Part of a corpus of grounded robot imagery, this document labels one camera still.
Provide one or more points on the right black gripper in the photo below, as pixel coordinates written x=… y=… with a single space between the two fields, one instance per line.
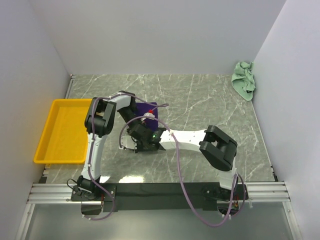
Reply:
x=155 y=138

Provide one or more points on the purple towel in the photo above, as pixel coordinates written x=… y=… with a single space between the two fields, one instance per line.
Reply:
x=143 y=108

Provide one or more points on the green towel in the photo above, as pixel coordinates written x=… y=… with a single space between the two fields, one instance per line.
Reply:
x=242 y=80

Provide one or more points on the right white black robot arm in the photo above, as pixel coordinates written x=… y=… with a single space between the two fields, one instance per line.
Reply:
x=215 y=145

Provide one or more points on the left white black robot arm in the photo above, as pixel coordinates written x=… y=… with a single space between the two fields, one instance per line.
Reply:
x=99 y=123

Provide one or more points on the yellow plastic tray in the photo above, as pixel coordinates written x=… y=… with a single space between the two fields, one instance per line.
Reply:
x=64 y=137

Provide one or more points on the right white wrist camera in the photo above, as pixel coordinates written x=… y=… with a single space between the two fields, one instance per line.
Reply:
x=128 y=142

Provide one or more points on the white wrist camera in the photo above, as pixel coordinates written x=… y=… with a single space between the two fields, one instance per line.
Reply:
x=148 y=115
x=128 y=142

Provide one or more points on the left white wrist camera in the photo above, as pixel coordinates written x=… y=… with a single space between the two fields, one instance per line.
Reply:
x=148 y=115

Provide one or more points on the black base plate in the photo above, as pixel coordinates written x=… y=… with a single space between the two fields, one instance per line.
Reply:
x=153 y=196

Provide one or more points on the aluminium frame rail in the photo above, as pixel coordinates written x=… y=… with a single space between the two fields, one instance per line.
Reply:
x=244 y=193

